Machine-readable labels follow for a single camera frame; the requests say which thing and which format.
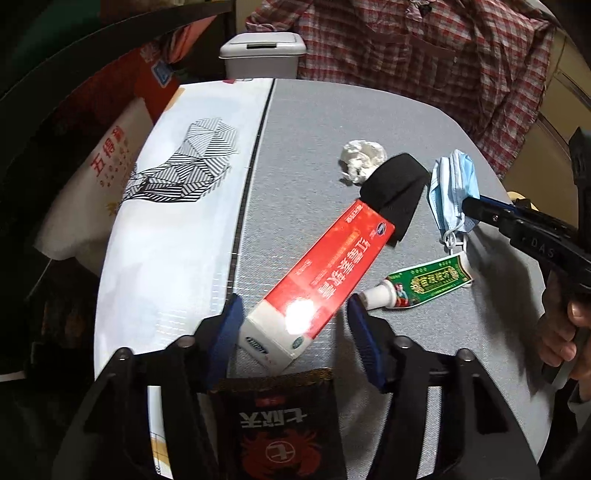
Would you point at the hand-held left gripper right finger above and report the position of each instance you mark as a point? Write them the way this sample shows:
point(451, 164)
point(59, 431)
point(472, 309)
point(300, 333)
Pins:
point(364, 332)

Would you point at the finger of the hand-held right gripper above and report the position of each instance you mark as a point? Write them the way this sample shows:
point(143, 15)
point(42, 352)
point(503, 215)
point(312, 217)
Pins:
point(480, 211)
point(501, 205)

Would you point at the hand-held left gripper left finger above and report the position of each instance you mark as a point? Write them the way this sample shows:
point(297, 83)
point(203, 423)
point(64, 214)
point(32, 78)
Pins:
point(228, 318)

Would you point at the yellow round basket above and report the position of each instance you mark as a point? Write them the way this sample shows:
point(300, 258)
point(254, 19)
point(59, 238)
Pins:
point(511, 194)

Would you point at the blue face mask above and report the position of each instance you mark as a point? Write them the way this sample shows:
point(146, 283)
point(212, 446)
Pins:
point(450, 194)

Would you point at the red ointment box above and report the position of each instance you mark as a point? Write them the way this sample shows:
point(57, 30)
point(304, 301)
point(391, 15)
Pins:
point(323, 267)

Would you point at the person's right hand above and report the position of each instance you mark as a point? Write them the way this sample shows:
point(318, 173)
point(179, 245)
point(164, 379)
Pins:
point(556, 332)

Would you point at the green ointment tube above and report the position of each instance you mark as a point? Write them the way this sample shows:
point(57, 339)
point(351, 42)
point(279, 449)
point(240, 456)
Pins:
point(425, 281)

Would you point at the black cloth roll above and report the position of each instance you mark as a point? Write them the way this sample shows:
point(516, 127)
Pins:
point(392, 189)

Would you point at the black packet with red print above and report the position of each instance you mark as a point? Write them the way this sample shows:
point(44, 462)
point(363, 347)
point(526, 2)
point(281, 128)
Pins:
point(277, 438)

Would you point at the beige kitchen cabinet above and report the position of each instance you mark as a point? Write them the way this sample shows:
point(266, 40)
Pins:
point(568, 92)

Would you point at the crumpled white tissue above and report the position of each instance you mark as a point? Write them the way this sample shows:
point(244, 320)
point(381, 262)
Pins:
point(360, 154)

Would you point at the red plaid shirt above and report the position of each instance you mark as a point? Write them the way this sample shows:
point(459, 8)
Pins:
point(461, 69)

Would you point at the white sack with red print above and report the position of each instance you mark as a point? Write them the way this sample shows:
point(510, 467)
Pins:
point(101, 184)

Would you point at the orange printed bag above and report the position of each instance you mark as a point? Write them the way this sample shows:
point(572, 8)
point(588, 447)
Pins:
point(157, 74)

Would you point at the white lidded bin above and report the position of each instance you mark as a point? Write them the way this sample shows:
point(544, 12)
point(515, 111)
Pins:
point(258, 60)

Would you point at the black shelf rack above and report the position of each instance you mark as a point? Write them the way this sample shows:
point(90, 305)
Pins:
point(92, 50)

